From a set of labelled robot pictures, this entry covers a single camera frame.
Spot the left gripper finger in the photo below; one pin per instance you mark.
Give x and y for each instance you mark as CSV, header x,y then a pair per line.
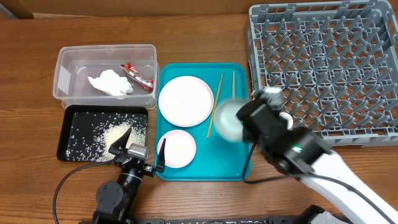
x,y
160,165
119,146

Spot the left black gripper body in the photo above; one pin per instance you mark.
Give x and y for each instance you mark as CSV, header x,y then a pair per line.
x,y
148,169

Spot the pink bowl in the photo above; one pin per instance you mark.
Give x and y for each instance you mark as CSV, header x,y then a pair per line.
x,y
180,148

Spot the white napkin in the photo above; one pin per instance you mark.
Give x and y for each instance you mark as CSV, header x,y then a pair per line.
x,y
111,83

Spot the red sauce packet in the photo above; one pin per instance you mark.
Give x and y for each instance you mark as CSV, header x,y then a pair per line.
x,y
147,84

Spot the large white plate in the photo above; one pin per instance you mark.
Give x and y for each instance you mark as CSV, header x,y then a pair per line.
x,y
186,101

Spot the grey bowl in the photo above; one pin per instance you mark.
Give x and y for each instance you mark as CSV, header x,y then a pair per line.
x,y
227,124

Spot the wooden chopstick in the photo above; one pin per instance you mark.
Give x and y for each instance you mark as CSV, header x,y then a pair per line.
x,y
214,107
233,86

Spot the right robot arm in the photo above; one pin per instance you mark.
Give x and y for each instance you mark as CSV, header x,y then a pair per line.
x,y
300,154

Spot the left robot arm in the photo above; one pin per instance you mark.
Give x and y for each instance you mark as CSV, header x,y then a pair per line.
x,y
115,198

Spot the spilled rice pile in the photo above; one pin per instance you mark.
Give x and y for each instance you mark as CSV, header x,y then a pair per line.
x,y
92,133

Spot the black rectangular tray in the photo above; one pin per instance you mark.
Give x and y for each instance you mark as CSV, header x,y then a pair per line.
x,y
71,110

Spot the teal serving tray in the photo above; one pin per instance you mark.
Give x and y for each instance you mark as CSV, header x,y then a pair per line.
x,y
216,159

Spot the clear plastic bin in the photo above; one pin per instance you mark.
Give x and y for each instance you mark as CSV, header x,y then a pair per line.
x,y
76,64

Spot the grey dish rack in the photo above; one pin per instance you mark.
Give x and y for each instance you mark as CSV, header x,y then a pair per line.
x,y
336,63

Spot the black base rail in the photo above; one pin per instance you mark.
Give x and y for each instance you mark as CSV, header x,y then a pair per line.
x,y
272,220

